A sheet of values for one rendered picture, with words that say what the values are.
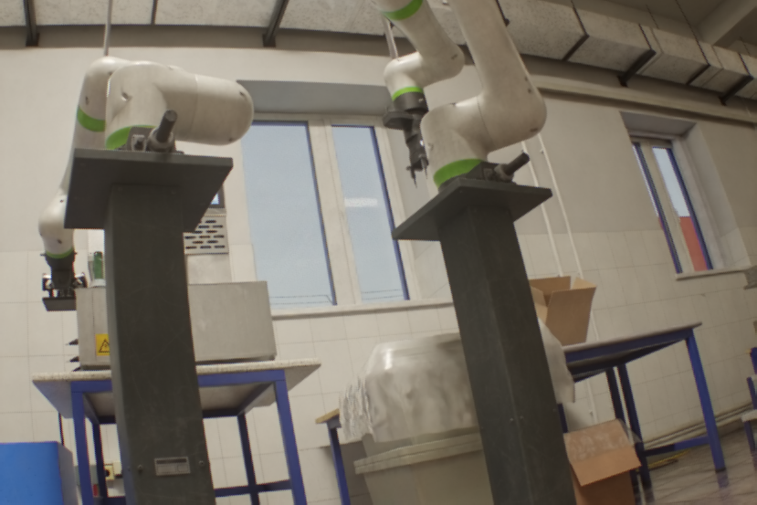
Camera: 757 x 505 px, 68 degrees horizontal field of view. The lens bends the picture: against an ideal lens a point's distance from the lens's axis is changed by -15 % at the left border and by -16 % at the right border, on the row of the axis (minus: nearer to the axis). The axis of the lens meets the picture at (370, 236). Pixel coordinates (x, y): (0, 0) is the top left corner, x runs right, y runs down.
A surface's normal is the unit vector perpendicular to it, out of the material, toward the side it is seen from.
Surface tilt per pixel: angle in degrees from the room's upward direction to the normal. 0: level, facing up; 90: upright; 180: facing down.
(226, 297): 90
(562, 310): 125
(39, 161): 90
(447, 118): 88
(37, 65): 90
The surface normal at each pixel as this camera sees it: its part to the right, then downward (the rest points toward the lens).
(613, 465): 0.20, -0.72
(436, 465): 0.21, -0.29
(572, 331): 0.38, 0.20
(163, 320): 0.47, -0.40
